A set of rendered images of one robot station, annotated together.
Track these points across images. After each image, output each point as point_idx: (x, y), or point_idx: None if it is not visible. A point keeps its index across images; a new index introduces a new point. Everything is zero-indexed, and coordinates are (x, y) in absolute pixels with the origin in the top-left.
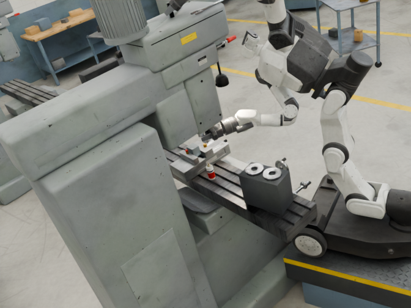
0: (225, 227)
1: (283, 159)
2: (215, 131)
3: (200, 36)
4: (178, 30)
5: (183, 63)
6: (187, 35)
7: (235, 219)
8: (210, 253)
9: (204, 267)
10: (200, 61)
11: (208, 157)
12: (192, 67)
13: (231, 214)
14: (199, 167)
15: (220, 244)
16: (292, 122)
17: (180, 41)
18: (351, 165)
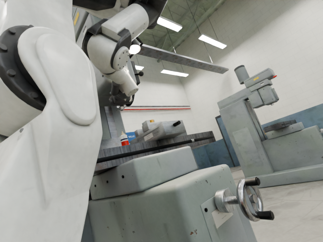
0: (103, 204)
1: (248, 179)
2: (112, 95)
3: (80, 13)
4: (72, 17)
5: (78, 39)
6: (75, 17)
7: (109, 203)
8: (95, 223)
9: (93, 234)
10: (84, 31)
11: (145, 133)
12: (81, 39)
13: (102, 191)
14: (139, 140)
15: (101, 222)
16: (98, 62)
17: (74, 23)
18: (0, 161)
